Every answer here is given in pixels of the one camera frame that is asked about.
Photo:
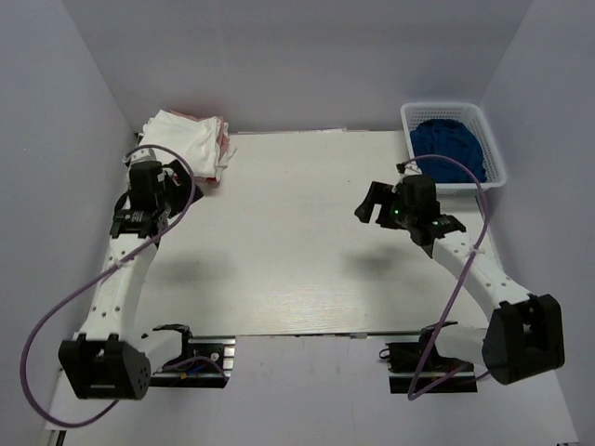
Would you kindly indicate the pink t-shirt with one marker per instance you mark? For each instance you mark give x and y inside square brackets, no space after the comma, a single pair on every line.
[205,144]

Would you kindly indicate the white plastic basket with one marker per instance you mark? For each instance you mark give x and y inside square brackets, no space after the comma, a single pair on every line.
[471,116]

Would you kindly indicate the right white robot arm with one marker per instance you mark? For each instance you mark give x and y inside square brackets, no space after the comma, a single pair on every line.
[523,336]

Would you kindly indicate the white t-shirt black print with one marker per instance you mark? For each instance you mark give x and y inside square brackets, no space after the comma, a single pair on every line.
[161,130]

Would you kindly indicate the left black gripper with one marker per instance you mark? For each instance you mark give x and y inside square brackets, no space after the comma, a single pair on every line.
[183,190]

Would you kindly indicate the blue t-shirt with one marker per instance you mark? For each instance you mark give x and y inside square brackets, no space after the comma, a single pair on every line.
[451,139]

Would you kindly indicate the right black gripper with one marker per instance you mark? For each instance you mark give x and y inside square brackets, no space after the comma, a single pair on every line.
[384,194]

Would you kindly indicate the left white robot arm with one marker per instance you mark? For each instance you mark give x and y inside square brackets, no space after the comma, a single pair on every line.
[110,359]

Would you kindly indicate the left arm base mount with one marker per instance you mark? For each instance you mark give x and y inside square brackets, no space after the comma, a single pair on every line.
[181,359]

